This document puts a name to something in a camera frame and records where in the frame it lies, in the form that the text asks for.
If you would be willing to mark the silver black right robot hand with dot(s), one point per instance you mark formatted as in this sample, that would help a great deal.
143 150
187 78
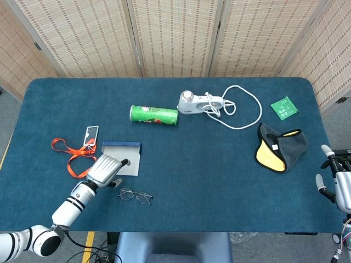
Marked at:
344 189

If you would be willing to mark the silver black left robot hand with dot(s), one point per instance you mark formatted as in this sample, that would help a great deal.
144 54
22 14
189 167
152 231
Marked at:
104 170

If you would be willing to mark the blue and grey case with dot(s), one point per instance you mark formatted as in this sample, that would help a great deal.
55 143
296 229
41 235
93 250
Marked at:
131 153

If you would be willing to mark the thin-framed eyeglasses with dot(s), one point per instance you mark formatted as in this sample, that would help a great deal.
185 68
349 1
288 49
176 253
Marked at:
126 194

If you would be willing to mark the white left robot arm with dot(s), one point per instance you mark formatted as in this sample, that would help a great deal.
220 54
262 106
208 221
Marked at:
68 211

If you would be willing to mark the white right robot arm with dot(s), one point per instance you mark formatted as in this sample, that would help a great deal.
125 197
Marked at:
347 241

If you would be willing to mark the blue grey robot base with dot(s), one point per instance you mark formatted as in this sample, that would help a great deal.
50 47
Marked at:
172 246

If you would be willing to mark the clear badge card holder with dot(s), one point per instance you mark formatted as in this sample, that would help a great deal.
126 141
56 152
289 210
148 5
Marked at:
91 135

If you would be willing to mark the black equipment base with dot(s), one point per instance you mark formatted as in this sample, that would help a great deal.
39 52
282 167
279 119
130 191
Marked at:
345 151

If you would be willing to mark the grey yellow cloth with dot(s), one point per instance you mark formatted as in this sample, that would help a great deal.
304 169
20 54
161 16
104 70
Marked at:
290 148

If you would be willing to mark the black table leg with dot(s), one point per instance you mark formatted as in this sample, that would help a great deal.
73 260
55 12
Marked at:
112 241

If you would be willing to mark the green chips can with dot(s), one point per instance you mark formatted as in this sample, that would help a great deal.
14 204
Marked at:
153 115

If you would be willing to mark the black screen hinge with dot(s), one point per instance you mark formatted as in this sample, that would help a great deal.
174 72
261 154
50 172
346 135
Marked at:
38 46
340 100

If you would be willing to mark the green square packet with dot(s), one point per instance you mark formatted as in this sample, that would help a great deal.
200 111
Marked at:
284 108

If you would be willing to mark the blue table cover cloth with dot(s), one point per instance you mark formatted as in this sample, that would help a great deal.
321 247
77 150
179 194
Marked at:
205 164

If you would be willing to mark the white handheld appliance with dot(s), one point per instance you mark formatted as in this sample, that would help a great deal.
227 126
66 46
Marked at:
192 105

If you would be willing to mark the clear plastic wrap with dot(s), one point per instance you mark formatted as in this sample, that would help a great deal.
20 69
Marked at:
241 237

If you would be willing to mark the bamboo folding screen panel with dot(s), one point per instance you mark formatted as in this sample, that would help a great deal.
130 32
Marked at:
175 38
16 60
329 54
260 38
82 38

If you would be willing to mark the black table frame bar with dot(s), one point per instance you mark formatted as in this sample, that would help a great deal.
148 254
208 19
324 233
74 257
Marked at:
301 233

